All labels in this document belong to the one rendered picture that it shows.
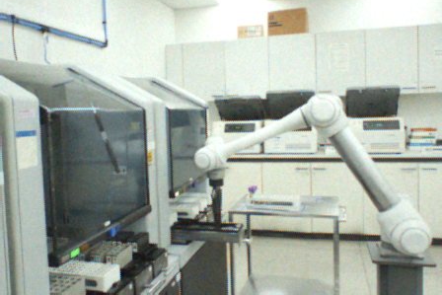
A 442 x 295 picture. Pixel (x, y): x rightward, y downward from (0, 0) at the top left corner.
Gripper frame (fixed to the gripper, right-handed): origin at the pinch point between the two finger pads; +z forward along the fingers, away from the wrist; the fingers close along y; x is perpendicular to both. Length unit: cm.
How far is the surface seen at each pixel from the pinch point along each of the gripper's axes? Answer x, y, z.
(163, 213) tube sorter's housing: -20.4, 20.5, -7.0
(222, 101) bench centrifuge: -59, -242, -64
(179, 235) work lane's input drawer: -16.7, 11.3, 6.1
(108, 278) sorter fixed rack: -15, 78, -1
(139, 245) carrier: -19, 48, -2
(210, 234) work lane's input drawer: -0.5, 11.3, 4.8
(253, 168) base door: -23, -224, 10
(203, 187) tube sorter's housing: -23, -49, -5
